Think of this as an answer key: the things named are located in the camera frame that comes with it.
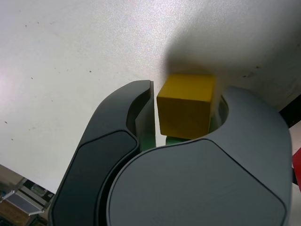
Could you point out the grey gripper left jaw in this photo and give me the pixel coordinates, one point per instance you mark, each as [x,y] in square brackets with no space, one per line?
[94,164]

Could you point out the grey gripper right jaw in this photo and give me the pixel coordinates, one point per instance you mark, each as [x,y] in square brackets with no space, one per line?
[200,183]

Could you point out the green cube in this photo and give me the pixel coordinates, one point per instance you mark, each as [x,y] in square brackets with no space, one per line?
[174,140]

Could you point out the yellow cube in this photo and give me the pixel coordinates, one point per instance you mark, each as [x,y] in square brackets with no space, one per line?
[183,110]

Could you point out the red cube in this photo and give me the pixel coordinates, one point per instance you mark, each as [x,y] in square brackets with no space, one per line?
[297,164]

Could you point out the cluttered storage shelf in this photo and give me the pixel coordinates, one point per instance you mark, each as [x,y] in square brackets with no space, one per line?
[23,202]

